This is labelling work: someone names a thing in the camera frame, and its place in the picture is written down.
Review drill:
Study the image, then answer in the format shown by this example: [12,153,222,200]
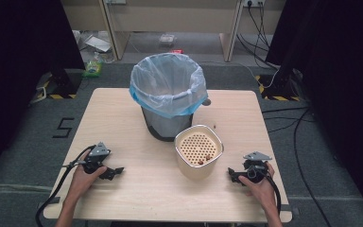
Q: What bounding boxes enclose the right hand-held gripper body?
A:
[241,150,273,184]

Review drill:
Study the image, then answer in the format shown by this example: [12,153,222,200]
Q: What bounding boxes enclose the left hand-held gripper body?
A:
[82,141,112,175]

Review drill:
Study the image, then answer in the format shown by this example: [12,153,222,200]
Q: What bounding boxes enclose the person's right hand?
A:
[237,162,277,207]

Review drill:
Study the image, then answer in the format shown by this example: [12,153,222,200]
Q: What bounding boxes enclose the person's left hand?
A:
[70,150,108,201]

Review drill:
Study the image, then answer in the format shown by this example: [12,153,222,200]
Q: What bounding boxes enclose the brown food scraps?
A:
[198,153,212,166]

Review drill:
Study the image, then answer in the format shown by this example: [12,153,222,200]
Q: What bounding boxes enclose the beige container with metal rim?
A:
[173,124,225,182]

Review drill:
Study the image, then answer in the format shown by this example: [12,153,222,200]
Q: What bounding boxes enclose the perforated beige strainer insert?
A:
[178,131,219,167]

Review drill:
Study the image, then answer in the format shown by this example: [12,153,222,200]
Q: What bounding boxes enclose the grey trash bin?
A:
[141,105,195,143]

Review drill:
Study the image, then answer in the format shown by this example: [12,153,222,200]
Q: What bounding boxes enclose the black stand with striped base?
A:
[35,64,83,100]
[254,64,303,102]

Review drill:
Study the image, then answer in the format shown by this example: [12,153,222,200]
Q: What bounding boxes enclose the green plastic packet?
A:
[81,52,104,79]

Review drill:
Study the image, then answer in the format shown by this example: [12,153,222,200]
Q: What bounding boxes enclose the translucent blue bin liner bag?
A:
[129,52,209,119]

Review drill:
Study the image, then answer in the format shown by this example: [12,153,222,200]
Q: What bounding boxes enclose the white paper sheet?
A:
[84,34,112,53]

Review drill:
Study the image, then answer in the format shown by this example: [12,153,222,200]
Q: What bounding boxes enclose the black curtain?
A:
[0,0,86,187]
[265,0,363,226]

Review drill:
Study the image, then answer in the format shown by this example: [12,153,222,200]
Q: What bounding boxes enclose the clear plastic box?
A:
[158,33,177,48]

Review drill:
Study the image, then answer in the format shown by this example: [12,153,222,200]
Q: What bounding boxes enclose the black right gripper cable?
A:
[247,166,283,217]

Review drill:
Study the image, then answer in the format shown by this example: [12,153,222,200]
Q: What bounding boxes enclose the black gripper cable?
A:
[247,166,283,217]
[35,144,97,227]

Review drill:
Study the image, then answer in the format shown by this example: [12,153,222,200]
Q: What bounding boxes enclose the black floor cable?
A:
[260,106,334,227]

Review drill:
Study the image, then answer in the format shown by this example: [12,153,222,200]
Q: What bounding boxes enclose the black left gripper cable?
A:
[35,144,97,227]

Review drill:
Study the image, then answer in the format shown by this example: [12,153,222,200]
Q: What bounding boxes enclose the white floor cable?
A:
[201,60,281,90]

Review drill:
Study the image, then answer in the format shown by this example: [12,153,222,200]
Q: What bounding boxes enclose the black hanging power cables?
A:
[235,2,280,70]

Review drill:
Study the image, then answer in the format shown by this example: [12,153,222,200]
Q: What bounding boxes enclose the white wall power socket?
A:
[242,0,267,9]

